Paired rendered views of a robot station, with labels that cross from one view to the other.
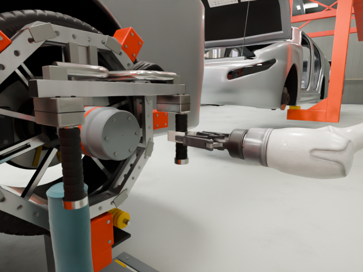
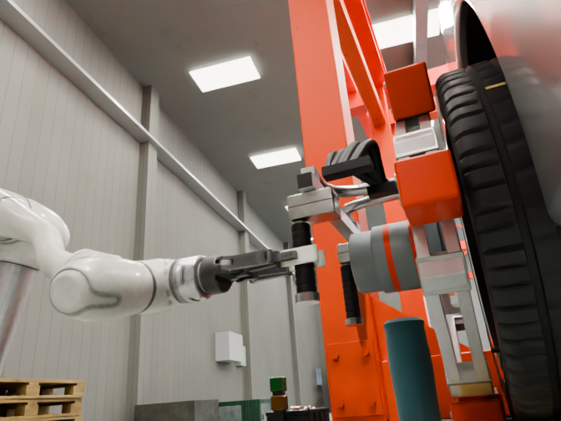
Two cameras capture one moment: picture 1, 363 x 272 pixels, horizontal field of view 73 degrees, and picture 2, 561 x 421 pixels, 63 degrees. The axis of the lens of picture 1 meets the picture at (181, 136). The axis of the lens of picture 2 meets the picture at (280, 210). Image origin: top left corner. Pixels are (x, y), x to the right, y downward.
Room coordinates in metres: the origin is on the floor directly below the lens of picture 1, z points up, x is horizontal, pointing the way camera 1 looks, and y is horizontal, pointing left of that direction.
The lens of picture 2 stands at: (1.48, -0.25, 0.59)
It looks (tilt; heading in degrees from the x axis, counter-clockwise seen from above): 23 degrees up; 165
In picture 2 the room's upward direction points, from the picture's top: 4 degrees counter-clockwise
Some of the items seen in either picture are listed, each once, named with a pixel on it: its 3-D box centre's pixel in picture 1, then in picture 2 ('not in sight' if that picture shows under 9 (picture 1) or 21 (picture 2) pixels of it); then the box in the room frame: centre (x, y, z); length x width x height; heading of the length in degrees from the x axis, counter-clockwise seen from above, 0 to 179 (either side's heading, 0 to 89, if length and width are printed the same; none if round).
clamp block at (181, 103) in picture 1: (173, 102); (314, 206); (0.73, 0.02, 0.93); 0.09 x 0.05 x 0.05; 54
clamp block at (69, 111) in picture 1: (59, 110); (356, 252); (0.45, 0.23, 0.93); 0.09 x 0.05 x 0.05; 54
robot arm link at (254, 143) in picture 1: (259, 146); (195, 278); (0.57, -0.19, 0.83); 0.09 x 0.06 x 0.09; 144
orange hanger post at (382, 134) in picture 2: not in sight; (396, 227); (-1.45, 1.47, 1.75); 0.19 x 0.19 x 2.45; 54
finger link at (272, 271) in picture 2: (203, 140); (263, 269); (0.64, -0.06, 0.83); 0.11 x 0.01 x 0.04; 65
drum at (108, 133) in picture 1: (97, 131); (406, 255); (0.67, 0.23, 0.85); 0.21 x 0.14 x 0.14; 54
